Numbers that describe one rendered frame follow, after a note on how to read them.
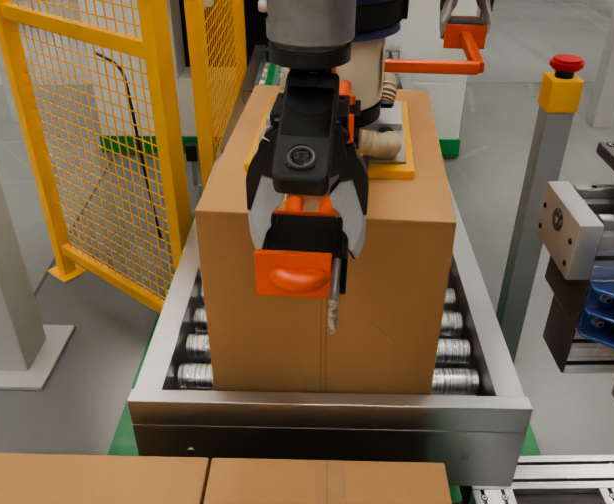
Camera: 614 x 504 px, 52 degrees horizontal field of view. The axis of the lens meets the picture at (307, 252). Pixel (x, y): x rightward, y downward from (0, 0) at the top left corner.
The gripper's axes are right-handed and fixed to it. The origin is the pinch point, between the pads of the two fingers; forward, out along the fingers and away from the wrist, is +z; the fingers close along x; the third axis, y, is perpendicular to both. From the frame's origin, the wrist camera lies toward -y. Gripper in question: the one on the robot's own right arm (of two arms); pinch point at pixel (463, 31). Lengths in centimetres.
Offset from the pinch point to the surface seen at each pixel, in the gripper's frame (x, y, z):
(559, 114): 21.8, 7.5, 15.2
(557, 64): 19.3, 6.8, 4.6
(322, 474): -24, 76, 53
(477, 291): 6, 29, 48
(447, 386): -2, 53, 54
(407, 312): -12, 61, 30
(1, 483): -77, 83, 53
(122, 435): -85, 27, 107
